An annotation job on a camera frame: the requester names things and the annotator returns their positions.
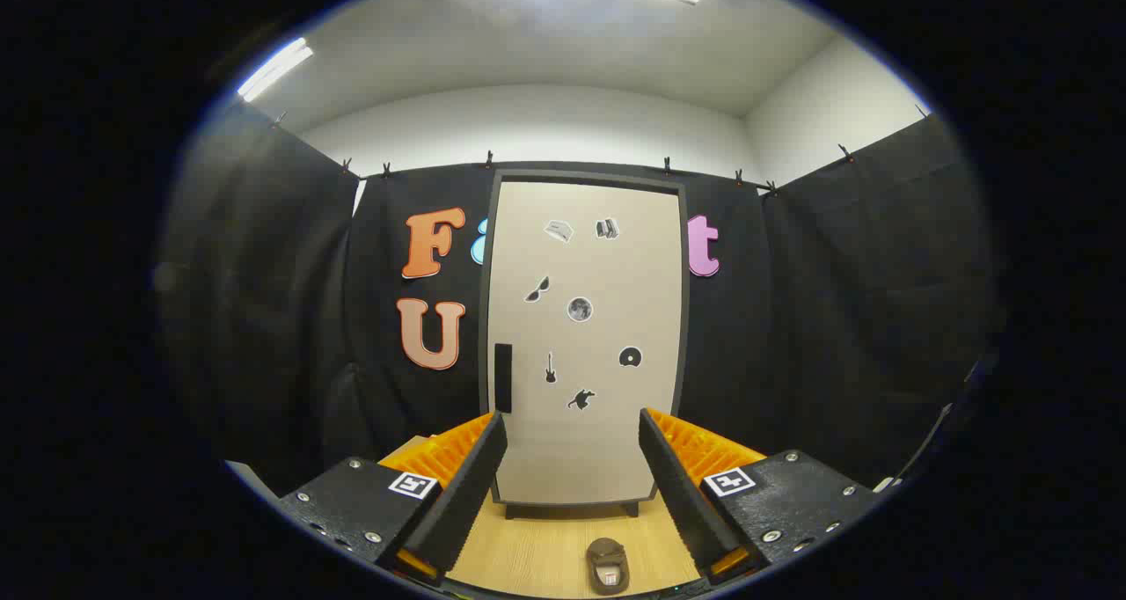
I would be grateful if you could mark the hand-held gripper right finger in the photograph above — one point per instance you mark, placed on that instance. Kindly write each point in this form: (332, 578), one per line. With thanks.
(682, 503)

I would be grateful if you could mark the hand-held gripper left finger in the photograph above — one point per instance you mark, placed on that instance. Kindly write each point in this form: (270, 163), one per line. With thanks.
(466, 494)

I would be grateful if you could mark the brown fuzzy shoe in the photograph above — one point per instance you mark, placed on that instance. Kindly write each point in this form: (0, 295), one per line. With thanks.
(607, 552)

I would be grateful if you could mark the dark grey shoe cabinet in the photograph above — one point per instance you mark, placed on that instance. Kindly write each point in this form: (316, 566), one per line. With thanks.
(581, 178)

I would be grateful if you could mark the white board edge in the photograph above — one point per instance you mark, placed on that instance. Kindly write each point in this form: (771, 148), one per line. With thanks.
(884, 484)

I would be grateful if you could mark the black backdrop cloth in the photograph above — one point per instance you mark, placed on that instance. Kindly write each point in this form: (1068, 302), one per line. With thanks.
(836, 318)

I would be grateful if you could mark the narrow ceiling light strip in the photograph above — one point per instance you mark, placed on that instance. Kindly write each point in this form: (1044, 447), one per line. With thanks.
(277, 68)

